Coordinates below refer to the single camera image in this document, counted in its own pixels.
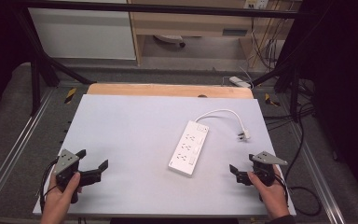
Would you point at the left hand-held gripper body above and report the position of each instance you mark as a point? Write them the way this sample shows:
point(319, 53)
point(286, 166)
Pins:
point(66, 162)

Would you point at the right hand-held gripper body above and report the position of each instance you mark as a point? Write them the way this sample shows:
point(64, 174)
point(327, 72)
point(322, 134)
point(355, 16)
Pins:
point(265, 169)

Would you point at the person's right hand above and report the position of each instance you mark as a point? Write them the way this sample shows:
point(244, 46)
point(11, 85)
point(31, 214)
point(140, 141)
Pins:
point(273, 199)

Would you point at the person's left hand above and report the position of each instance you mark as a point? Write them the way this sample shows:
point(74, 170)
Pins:
point(57, 200)

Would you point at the white power plug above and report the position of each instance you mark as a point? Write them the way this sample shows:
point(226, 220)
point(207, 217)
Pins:
point(244, 135)

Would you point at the light grey table mat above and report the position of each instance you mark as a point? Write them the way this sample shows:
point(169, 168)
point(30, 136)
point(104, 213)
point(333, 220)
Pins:
point(130, 140)

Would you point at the yellow black tape marker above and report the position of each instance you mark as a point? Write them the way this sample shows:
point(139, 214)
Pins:
point(70, 95)
point(271, 100)

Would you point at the white floor power strip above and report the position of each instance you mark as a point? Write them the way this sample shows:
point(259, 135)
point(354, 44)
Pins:
point(239, 81)

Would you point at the wooden table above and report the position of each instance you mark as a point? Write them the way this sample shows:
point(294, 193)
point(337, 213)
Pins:
point(155, 90)

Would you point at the white cabinet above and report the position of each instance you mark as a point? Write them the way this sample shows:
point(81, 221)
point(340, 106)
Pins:
point(80, 34)

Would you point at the office chair base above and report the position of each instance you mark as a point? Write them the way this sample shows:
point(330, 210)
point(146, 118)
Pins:
point(171, 39)

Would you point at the wooden desk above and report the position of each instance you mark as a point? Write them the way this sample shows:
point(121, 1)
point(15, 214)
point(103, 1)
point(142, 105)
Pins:
point(192, 21)

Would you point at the aluminium floor rail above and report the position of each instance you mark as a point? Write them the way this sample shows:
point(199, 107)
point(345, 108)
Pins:
point(15, 143)
point(317, 174)

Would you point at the white wall socket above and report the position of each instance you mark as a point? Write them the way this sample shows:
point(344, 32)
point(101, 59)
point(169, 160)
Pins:
point(256, 3)

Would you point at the black metal frame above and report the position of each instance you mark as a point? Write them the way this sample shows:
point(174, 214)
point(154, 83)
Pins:
point(167, 8)

